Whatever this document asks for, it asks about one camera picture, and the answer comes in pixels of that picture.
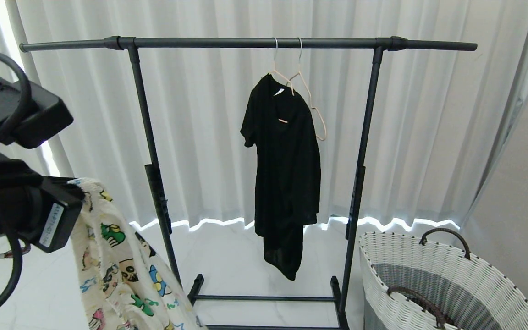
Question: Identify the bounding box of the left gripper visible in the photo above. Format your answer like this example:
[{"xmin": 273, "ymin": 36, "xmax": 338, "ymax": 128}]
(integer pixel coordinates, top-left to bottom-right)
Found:
[{"xmin": 0, "ymin": 151, "xmax": 86, "ymax": 254}]

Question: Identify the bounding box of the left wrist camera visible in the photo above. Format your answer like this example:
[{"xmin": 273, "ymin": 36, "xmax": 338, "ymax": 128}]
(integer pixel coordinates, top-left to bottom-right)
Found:
[{"xmin": 0, "ymin": 76, "xmax": 74, "ymax": 149}]

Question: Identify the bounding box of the black t-shirt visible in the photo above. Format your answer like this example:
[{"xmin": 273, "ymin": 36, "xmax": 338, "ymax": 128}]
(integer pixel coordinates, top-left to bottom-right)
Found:
[{"xmin": 240, "ymin": 73, "xmax": 322, "ymax": 281}]

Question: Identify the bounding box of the black cable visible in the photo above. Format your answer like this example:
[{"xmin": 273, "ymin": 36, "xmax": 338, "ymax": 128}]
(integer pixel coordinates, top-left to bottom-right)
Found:
[{"xmin": 0, "ymin": 50, "xmax": 33, "ymax": 327}]

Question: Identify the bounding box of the white curtain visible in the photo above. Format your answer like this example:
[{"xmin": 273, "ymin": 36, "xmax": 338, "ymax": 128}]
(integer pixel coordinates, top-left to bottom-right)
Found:
[{"xmin": 0, "ymin": 0, "xmax": 528, "ymax": 230}]

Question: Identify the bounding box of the black clothes rack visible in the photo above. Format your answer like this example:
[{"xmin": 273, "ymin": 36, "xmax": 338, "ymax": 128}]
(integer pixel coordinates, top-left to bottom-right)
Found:
[{"xmin": 20, "ymin": 36, "xmax": 478, "ymax": 330}]

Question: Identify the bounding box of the cream printed garment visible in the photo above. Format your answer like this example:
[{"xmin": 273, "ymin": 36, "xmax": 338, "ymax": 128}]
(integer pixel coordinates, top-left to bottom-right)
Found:
[{"xmin": 68, "ymin": 178, "xmax": 207, "ymax": 330}]

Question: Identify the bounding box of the white laundry basket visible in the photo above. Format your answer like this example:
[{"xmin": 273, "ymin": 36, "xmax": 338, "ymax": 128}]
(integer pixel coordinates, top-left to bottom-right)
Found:
[{"xmin": 359, "ymin": 228, "xmax": 528, "ymax": 330}]

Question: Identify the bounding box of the pink clothes hanger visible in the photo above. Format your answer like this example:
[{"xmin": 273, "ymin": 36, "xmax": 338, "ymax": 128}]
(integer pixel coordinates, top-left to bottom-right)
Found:
[
  {"xmin": 269, "ymin": 38, "xmax": 297, "ymax": 124},
  {"xmin": 289, "ymin": 38, "xmax": 328, "ymax": 142}
]

